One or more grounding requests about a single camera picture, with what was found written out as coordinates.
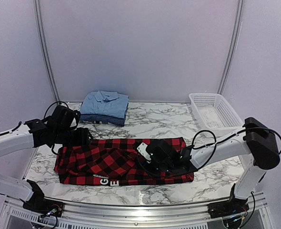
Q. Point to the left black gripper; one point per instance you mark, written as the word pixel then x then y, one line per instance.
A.
pixel 82 139

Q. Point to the red black plaid shirt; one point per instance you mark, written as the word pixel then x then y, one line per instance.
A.
pixel 112 162

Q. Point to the white plastic basket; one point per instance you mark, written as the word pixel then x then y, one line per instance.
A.
pixel 214 113

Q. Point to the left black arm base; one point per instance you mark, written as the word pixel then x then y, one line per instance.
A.
pixel 38 203

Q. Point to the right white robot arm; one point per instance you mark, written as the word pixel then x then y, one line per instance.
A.
pixel 253 138

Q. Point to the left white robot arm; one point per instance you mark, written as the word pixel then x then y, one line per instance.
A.
pixel 24 136

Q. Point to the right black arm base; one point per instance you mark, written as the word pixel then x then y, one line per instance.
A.
pixel 228 207

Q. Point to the light blue folded shirt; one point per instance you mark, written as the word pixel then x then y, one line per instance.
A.
pixel 105 103

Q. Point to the blue checked folded shirt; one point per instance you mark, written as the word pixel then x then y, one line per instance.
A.
pixel 104 119

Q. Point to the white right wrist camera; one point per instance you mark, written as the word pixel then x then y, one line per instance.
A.
pixel 142 150

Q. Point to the aluminium front rail frame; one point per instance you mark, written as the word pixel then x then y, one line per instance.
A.
pixel 197 215

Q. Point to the left aluminium corner post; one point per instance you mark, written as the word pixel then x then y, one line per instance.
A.
pixel 44 50

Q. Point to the aluminium corner post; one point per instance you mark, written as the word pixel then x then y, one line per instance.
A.
pixel 233 46
pixel 44 50

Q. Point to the right aluminium corner post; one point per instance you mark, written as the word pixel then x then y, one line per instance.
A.
pixel 233 46

